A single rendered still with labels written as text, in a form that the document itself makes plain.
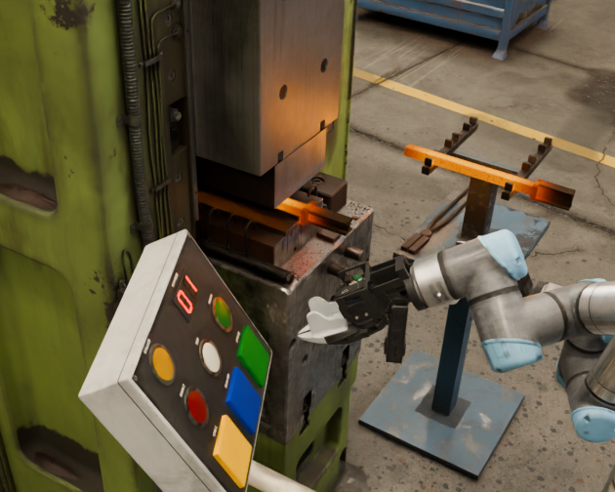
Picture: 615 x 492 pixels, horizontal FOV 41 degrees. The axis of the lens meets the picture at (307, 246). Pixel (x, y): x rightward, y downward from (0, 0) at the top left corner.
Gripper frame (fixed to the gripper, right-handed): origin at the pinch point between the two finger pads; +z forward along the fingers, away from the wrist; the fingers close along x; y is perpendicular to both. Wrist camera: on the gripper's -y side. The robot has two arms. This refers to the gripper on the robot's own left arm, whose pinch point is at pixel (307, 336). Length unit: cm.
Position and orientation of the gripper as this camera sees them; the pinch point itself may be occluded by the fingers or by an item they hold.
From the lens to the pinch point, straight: 129.9
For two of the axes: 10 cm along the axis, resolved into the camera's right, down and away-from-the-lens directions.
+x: -0.9, 5.6, -8.2
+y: -4.7, -7.5, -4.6
